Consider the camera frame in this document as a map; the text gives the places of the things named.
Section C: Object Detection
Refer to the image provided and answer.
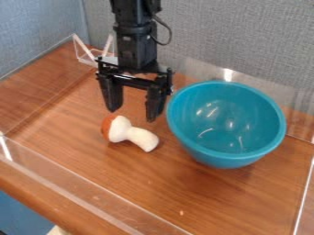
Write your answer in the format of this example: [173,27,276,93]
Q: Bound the brown and white toy mushroom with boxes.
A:
[100,115,158,152]

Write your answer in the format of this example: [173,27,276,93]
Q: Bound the clear acrylic back barrier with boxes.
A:
[101,39,314,145]

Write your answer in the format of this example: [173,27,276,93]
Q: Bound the blue plastic bowl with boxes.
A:
[166,81,287,169]

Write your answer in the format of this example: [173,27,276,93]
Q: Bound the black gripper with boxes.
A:
[96,26,172,122]

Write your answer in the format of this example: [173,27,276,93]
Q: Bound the clear acrylic corner bracket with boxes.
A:
[71,34,117,68]

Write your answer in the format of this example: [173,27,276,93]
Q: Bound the black cable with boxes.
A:
[150,15,172,47]

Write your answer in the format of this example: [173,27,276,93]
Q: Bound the clear acrylic front barrier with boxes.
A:
[0,133,192,235]

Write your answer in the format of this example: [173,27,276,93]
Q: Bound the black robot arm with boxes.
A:
[96,0,172,122]

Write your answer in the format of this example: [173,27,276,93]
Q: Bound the clear acrylic barrier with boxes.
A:
[0,133,192,235]
[101,39,314,145]

